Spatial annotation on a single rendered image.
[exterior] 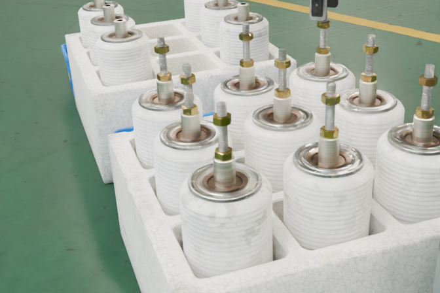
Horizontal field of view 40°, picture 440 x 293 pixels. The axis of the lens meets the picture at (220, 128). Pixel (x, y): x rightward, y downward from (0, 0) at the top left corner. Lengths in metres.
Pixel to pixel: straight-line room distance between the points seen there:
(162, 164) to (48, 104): 0.85
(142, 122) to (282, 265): 0.29
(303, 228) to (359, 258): 0.06
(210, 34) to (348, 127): 0.55
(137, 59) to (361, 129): 0.47
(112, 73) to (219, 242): 0.56
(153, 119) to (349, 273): 0.32
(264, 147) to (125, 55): 0.43
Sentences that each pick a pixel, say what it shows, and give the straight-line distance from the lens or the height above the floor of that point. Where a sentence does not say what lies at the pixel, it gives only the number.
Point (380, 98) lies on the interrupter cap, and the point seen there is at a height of 0.25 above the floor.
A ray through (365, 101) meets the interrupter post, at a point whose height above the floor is 0.26.
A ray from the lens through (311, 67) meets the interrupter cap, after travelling 0.92.
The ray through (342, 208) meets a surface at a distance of 0.64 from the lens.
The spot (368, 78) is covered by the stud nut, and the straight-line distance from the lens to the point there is 0.79.
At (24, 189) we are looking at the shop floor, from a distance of 1.18.
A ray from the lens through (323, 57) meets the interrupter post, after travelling 0.88.
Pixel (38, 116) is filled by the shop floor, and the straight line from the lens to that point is 1.47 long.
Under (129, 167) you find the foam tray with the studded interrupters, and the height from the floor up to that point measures 0.18.
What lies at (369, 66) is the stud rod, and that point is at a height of 0.30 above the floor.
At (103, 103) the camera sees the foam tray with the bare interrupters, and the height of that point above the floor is 0.16.
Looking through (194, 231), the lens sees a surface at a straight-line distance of 0.61.
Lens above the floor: 0.57
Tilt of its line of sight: 26 degrees down
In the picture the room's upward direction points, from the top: 3 degrees counter-clockwise
